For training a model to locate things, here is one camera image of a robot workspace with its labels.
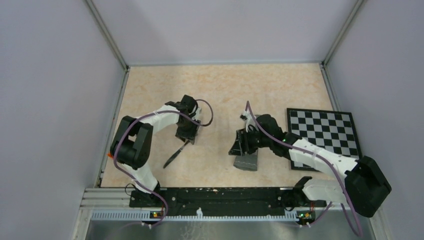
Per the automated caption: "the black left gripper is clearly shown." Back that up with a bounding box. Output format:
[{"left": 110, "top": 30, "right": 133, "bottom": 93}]
[{"left": 175, "top": 116, "right": 201, "bottom": 145}]

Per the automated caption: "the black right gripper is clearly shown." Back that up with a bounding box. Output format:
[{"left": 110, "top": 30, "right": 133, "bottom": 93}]
[{"left": 229, "top": 126, "right": 272, "bottom": 156}]

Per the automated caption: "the grey cloth napkin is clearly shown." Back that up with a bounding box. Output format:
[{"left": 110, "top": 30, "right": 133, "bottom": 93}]
[{"left": 233, "top": 114, "right": 261, "bottom": 172}]

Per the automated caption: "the silver table knife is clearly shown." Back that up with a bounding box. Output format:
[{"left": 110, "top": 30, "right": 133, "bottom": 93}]
[{"left": 162, "top": 140, "right": 191, "bottom": 169}]

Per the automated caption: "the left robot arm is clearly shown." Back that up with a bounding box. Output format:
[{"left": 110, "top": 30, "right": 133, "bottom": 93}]
[{"left": 109, "top": 95, "right": 201, "bottom": 207}]

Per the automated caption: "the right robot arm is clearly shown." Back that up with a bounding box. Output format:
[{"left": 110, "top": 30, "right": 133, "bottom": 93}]
[{"left": 228, "top": 111, "right": 392, "bottom": 218}]

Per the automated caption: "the black white checkerboard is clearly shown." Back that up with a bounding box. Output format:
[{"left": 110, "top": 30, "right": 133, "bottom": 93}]
[{"left": 286, "top": 108, "right": 363, "bottom": 159}]

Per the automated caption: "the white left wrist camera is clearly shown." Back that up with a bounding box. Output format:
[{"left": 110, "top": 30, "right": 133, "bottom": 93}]
[{"left": 189, "top": 105, "right": 202, "bottom": 121}]

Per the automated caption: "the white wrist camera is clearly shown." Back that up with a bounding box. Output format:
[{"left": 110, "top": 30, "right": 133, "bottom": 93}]
[
  {"left": 189, "top": 105, "right": 202, "bottom": 121},
  {"left": 240, "top": 111, "right": 256, "bottom": 128}
]

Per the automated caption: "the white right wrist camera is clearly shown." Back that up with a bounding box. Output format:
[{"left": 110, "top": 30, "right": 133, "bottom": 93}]
[{"left": 240, "top": 111, "right": 256, "bottom": 128}]

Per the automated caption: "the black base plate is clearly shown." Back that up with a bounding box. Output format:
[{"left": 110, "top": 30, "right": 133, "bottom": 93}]
[{"left": 129, "top": 187, "right": 327, "bottom": 217}]

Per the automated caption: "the aluminium frame rail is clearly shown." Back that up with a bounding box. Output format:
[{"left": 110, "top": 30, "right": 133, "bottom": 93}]
[{"left": 79, "top": 186, "right": 382, "bottom": 222}]

